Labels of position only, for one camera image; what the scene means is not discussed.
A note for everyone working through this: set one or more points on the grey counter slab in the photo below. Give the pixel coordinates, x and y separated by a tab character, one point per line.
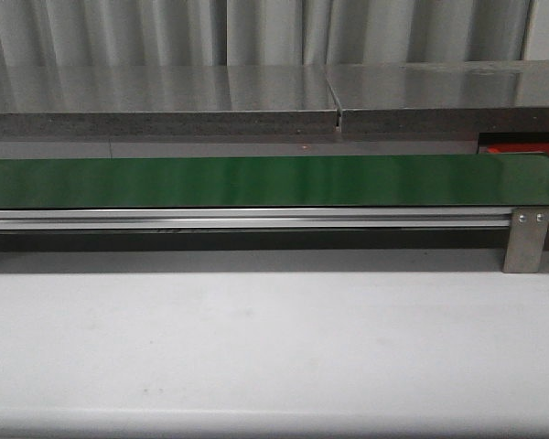
139	101
474	97

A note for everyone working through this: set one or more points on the grey counter left slab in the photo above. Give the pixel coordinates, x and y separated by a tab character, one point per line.
139	101

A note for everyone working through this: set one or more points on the grey curtain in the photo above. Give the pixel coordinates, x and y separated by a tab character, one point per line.
191	33

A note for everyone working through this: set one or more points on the green conveyor belt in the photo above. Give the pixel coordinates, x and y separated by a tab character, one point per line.
276	181

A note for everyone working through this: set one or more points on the aluminium conveyor side rail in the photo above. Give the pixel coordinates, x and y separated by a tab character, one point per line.
253	218

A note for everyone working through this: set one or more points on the grey counter right slab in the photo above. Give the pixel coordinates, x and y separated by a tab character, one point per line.
474	97

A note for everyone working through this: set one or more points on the steel conveyor support bracket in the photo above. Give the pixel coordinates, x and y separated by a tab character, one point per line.
529	227

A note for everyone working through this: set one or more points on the red plastic tray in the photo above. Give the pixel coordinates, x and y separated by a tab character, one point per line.
518	148

